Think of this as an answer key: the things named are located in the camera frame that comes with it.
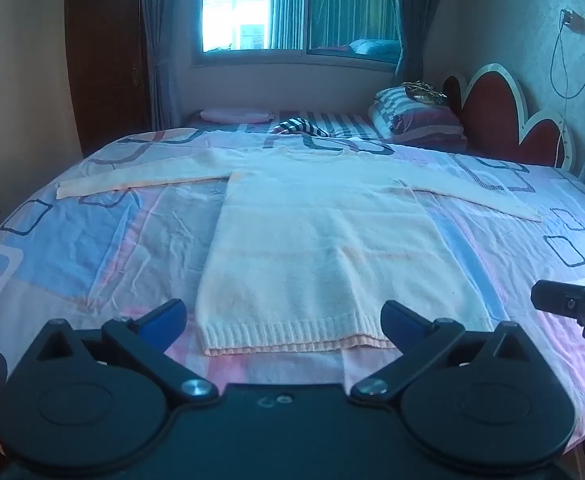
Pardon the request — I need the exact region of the grey curtain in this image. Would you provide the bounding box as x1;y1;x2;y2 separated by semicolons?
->
390;0;443;93
140;0;203;131

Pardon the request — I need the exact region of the red scalloped headboard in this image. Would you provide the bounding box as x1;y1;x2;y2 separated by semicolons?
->
441;63;576;171

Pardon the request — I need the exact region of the maroon striped mattress sheet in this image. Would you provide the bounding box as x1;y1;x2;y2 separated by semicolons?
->
182;109;468;153

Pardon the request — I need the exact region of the wall socket with charger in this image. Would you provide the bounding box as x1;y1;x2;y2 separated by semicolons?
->
560;8;585;31

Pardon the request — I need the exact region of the striped folded clothes pile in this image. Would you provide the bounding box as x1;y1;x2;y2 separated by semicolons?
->
268;117;331;138

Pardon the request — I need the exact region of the cream knit sweater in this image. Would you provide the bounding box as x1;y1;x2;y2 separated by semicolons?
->
55;144;543;358

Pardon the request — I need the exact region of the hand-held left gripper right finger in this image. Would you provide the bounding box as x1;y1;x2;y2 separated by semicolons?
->
351;300;558;406

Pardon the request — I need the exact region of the white charging cable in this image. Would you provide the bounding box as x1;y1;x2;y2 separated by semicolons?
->
550;10;585;168

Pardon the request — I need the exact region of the pink flat cushion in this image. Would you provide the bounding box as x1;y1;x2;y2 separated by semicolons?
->
201;106;273;125

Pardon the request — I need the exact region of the striped pillow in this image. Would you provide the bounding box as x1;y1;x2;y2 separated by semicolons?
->
369;86;468;150

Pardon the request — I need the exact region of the dark wooden wardrobe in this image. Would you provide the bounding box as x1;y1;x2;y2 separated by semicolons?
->
64;0;150;158

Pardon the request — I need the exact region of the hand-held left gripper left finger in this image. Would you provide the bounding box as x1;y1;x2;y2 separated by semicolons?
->
10;299;219;408

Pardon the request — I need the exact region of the sliding glass window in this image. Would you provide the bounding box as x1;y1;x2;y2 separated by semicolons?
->
192;0;403;66

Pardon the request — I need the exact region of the gold patterned object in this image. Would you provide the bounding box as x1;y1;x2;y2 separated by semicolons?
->
401;80;449;106

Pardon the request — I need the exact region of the pastel patterned bed sheet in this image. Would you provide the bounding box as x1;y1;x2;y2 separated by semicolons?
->
0;127;585;461

